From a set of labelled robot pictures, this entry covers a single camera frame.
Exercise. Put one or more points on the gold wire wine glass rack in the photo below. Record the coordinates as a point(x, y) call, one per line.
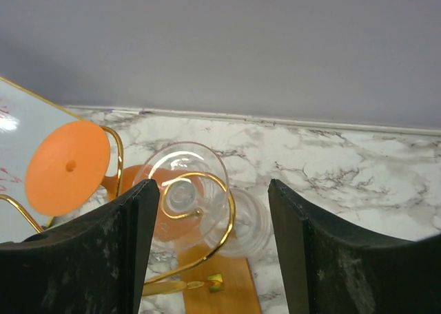
point(167, 271)

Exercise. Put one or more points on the clear patterned stemmed glass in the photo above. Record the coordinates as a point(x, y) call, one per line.
point(252, 226)

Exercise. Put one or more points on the white framed whiteboard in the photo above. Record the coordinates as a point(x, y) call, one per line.
point(26, 120)

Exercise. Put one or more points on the orange plastic goblet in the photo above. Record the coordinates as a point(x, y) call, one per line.
point(74, 161)

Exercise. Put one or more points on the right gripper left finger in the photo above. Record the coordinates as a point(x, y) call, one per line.
point(95, 263)

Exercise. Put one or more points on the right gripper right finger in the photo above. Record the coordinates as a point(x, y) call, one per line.
point(330, 265)

